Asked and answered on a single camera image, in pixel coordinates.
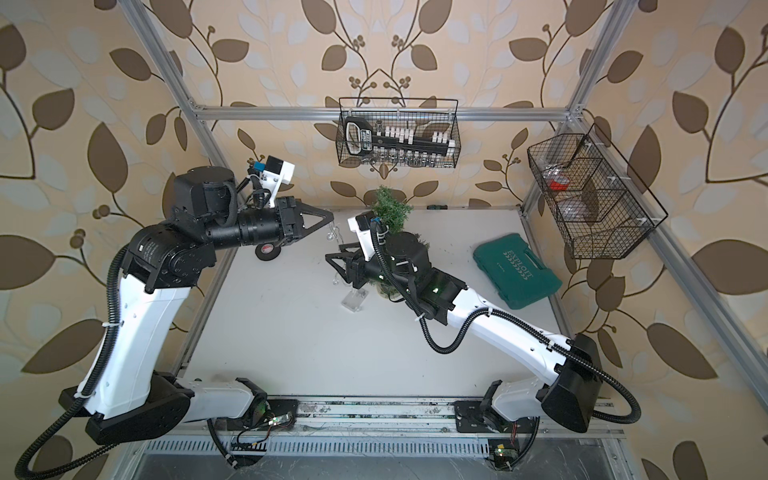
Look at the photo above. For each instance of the clear battery box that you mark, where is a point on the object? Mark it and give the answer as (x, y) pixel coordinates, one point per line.
(354, 299)

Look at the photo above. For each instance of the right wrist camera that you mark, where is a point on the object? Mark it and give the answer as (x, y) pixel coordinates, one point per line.
(363, 231)

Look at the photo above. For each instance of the small green christmas tree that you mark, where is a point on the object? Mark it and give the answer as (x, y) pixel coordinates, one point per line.
(391, 210)

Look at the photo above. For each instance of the back black wire basket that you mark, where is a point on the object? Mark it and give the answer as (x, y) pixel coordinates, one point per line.
(426, 115)

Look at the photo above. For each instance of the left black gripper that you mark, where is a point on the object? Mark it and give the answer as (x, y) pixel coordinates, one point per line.
(285, 218)

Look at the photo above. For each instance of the red item in basket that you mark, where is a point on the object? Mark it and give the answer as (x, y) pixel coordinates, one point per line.
(555, 178)

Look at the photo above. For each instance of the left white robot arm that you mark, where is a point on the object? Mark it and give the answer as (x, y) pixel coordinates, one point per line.
(124, 398)

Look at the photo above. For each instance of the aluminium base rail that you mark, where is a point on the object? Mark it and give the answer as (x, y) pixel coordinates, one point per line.
(347, 416)

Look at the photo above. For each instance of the black tape roll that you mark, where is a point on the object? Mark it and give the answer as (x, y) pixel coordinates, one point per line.
(268, 251)

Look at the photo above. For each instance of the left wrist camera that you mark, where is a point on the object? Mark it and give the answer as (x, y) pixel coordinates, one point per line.
(267, 178)

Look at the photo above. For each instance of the black tool in basket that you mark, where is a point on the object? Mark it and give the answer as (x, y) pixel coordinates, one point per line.
(362, 138)

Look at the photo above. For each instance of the black wire basket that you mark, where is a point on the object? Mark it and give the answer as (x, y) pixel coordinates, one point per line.
(426, 115)
(608, 209)

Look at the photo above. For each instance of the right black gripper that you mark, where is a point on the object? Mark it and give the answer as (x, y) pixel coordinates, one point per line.
(358, 266)

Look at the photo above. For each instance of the right black wire basket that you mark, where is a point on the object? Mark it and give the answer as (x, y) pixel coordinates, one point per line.
(608, 209)

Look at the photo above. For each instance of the green plastic tool case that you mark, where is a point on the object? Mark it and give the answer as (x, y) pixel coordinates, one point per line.
(518, 275)

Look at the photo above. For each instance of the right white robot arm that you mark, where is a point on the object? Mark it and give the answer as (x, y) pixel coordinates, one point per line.
(568, 384)

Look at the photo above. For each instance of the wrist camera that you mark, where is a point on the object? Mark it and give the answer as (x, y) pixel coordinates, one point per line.
(267, 178)
(363, 231)

